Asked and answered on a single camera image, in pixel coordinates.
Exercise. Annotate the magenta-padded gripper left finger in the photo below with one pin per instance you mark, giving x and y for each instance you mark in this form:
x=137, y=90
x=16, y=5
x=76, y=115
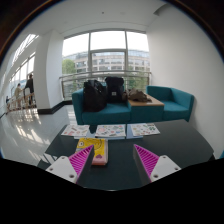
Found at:
x=61, y=168

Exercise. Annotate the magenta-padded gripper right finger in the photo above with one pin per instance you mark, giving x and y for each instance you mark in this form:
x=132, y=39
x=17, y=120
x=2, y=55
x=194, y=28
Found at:
x=164, y=168

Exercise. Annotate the orange yellow pink printed towel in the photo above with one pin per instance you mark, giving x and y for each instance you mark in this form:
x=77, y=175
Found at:
x=95, y=150

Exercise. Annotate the sticker sheet with red shapes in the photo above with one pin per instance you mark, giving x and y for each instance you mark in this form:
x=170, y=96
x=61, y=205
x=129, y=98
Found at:
x=76, y=130

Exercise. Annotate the small colourful sticker sheet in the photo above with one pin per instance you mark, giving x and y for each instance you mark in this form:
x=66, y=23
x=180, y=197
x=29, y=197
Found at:
x=145, y=129

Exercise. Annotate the sticker sheet with round shapes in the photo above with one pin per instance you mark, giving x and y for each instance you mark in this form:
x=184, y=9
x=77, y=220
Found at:
x=110, y=130

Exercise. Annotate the teal sofa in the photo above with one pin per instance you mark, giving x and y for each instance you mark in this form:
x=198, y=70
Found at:
x=110, y=115

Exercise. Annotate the brown jacket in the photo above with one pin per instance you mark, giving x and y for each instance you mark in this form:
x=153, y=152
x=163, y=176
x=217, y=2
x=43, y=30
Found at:
x=137, y=96

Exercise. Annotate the large black backpack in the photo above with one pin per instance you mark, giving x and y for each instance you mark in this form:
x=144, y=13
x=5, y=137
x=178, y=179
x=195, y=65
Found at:
x=94, y=96

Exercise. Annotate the person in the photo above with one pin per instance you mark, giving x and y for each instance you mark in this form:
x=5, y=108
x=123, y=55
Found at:
x=7, y=102
x=18, y=94
x=30, y=86

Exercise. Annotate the metal window railing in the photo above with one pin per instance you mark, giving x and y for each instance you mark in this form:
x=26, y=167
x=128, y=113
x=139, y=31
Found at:
x=71, y=76

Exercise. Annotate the black backpack with label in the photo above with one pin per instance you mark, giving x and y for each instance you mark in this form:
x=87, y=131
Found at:
x=115, y=89

